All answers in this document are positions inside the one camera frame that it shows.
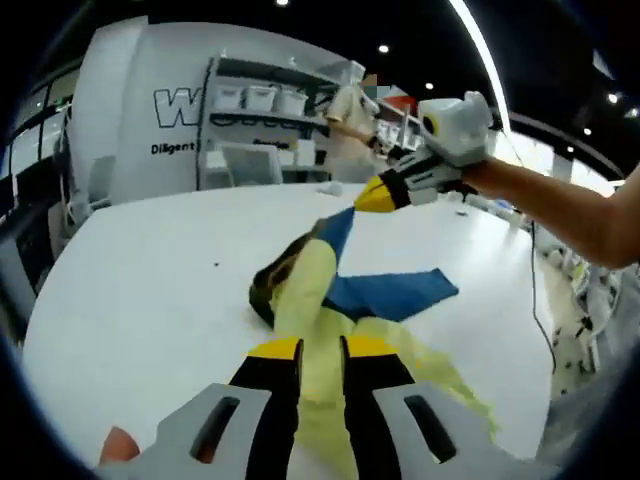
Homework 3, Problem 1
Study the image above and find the white storage bin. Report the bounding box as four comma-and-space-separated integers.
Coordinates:
244, 85, 276, 111
274, 88, 309, 115
217, 84, 246, 109

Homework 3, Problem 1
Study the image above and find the white office chair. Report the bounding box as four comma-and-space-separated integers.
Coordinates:
88, 154, 117, 204
219, 142, 285, 187

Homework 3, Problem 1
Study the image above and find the yellow and blue garment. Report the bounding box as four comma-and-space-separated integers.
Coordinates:
248, 207, 501, 480

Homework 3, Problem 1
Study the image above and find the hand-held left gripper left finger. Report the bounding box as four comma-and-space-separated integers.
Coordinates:
149, 336, 305, 480

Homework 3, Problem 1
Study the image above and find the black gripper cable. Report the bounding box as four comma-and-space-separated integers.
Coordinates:
527, 219, 559, 376

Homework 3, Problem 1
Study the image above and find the person's left hand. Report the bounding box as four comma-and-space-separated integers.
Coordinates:
97, 424, 143, 467

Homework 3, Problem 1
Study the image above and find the ceiling strip light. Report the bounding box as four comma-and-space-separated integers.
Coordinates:
447, 0, 512, 134

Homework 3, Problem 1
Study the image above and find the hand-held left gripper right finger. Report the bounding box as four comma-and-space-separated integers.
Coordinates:
339, 334, 506, 480

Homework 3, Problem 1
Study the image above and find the white shelving rack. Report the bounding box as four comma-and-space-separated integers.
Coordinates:
202, 49, 366, 189

